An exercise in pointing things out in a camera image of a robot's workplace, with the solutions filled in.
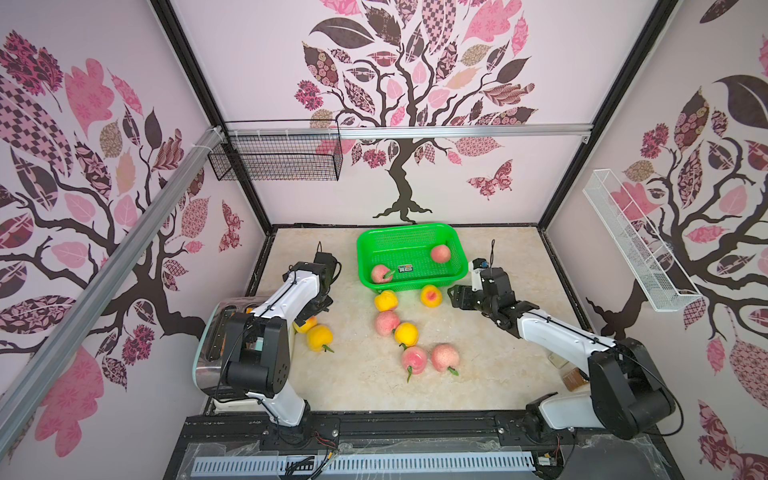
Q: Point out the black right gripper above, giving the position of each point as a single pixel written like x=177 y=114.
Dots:
x=467 y=294

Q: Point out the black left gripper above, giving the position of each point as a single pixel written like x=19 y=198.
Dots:
x=325 y=302

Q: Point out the pink peach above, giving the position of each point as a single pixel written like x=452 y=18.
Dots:
x=386 y=323
x=381 y=274
x=441 y=254
x=414 y=360
x=445 y=358

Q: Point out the yellow peach with red spot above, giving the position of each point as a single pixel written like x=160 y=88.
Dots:
x=306 y=326

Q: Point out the yellow peach with green leaf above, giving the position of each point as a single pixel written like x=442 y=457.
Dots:
x=319 y=338

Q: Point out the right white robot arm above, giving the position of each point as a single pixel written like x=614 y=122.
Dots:
x=626 y=395

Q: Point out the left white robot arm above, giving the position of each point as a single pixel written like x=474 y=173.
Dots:
x=286 y=409

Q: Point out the yellow red peach below basket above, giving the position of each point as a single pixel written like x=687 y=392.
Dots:
x=431 y=296

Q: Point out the green plastic basket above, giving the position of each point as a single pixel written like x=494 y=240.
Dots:
x=411 y=244

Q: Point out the yellow peach centre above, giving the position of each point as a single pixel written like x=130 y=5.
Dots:
x=406 y=335

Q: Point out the mint and chrome toaster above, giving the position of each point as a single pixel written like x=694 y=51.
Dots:
x=213 y=348

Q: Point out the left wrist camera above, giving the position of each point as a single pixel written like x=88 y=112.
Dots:
x=328 y=261

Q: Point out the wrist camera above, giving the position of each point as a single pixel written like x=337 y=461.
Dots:
x=328 y=261
x=483 y=274

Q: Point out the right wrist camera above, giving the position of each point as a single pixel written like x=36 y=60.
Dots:
x=483 y=274

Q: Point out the black wire wall basket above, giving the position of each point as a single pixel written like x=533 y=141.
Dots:
x=279 y=150

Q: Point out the aluminium rail back wall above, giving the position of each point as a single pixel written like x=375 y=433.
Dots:
x=472 y=131

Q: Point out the aluminium rail wall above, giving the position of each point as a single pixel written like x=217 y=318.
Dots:
x=472 y=131
x=40 y=373

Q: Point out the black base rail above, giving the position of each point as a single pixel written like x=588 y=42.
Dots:
x=565 y=454

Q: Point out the white slotted cable duct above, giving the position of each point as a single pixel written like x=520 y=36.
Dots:
x=360 y=465

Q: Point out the white wire wall shelf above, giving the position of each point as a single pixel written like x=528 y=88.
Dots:
x=624 y=209

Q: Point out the aluminium rail left wall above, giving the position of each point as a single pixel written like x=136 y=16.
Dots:
x=40 y=373

